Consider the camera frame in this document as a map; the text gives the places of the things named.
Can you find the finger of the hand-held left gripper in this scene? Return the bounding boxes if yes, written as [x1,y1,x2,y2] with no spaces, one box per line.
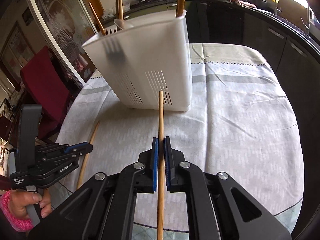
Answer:
[35,142,94,156]
[36,152,85,172]

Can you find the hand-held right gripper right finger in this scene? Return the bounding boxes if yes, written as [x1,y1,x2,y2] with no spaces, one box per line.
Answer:
[164,136,292,240]

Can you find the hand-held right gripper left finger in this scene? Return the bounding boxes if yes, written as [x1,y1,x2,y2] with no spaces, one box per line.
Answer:
[27,137,160,240]

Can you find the white plastic utensil holder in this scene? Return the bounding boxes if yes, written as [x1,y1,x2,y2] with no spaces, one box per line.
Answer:
[82,9,193,112]

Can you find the person's left hand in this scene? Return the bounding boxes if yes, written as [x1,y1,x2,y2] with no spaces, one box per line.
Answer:
[9,189,52,218]

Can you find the red upholstered chair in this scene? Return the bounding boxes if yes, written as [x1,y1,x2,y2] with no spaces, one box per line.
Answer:
[19,46,73,141]

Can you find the pale patterned tablecloth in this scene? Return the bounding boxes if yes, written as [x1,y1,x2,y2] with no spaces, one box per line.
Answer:
[53,43,305,240]

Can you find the glass sliding door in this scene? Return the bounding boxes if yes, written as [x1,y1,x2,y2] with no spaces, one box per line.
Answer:
[22,0,101,88]

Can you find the white plastic spoon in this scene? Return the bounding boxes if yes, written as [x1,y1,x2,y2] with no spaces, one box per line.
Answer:
[113,18,136,31]

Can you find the white plastic bag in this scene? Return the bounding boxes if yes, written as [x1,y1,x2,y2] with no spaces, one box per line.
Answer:
[102,5,130,21]

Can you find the gas stove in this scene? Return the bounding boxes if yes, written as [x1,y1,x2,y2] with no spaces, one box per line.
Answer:
[129,0,193,8]

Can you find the pink cloth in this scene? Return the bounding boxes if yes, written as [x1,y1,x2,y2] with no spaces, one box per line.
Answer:
[231,0,257,9]

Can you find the tall steel faucet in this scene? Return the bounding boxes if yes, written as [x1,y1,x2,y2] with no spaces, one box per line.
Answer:
[299,4,313,36]

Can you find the wooden cutting board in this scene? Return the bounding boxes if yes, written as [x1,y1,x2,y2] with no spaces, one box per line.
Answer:
[277,0,310,18]

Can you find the framed wall picture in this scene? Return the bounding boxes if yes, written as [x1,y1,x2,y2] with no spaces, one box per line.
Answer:
[0,22,36,77]

